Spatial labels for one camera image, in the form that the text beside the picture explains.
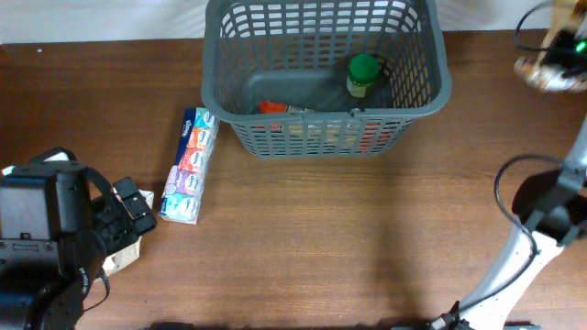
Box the Kleenex tissue multipack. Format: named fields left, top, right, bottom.
left=159, top=107, right=219, bottom=225

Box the grey plastic shopping basket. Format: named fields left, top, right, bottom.
left=201, top=0, right=451, bottom=159

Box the green lidded glass jar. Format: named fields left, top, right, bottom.
left=347, top=53, right=381, bottom=98

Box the white brown panko bag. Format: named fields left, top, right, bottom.
left=514, top=0, right=586, bottom=93

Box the brown white snack bag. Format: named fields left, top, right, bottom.
left=100, top=188, right=155, bottom=277

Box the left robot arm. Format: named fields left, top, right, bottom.
left=1, top=148, right=157, bottom=329

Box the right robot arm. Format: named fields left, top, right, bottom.
left=428, top=27, right=586, bottom=329

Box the orange pasta package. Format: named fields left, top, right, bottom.
left=259, top=101, right=394, bottom=155

